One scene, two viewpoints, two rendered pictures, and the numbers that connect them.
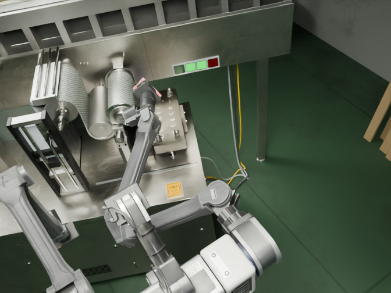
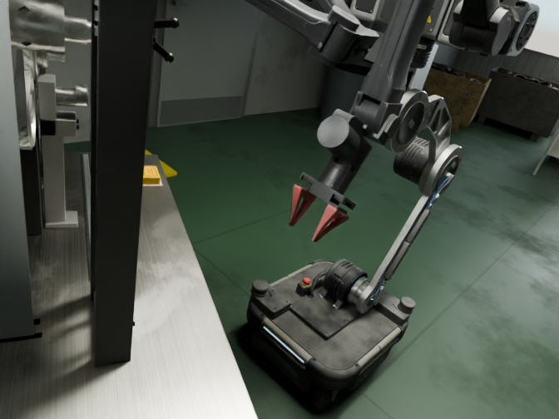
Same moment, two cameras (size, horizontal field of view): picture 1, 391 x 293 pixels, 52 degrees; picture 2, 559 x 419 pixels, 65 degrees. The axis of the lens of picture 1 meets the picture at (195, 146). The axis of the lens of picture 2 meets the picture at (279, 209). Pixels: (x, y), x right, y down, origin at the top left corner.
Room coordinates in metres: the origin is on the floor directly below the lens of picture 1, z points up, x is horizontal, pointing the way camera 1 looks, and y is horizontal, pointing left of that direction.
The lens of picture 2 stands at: (1.26, 1.20, 1.46)
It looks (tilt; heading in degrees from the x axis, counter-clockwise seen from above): 29 degrees down; 241
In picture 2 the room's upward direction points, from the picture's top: 14 degrees clockwise
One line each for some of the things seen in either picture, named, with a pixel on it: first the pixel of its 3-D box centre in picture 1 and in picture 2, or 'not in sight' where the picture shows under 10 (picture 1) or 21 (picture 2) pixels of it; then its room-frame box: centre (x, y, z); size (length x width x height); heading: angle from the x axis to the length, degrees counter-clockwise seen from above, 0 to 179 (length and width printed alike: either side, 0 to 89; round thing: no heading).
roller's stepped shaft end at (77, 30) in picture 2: (60, 125); (90, 32); (1.24, 0.55, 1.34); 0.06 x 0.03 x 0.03; 1
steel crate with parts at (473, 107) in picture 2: not in sight; (442, 93); (-3.51, -3.59, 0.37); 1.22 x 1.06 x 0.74; 114
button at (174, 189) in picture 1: (174, 189); (144, 174); (1.09, 0.14, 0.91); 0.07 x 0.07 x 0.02; 1
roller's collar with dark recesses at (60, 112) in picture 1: (61, 116); (37, 24); (1.30, 0.55, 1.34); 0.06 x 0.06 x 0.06; 1
